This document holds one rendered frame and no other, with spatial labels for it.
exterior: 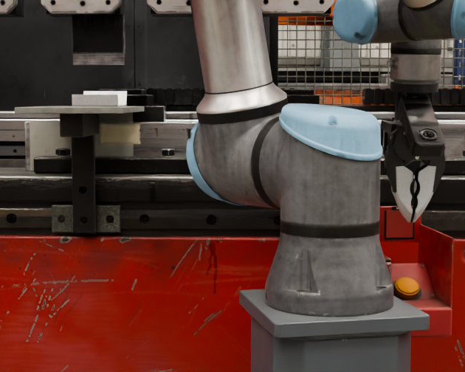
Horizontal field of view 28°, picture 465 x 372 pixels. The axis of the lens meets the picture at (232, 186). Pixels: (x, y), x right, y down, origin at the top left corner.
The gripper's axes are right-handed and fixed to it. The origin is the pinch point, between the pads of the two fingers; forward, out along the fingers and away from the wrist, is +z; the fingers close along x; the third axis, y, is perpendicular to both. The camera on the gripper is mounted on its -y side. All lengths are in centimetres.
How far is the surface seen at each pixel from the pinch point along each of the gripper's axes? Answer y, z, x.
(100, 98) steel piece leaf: 38, -14, 48
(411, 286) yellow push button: 0.5, 11.5, -0.5
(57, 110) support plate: 20, -14, 55
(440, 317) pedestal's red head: -6.3, 14.2, -2.9
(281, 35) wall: 489, -18, -60
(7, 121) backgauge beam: 74, -6, 70
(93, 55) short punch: 48, -22, 50
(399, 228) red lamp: 9.8, 4.3, -1.0
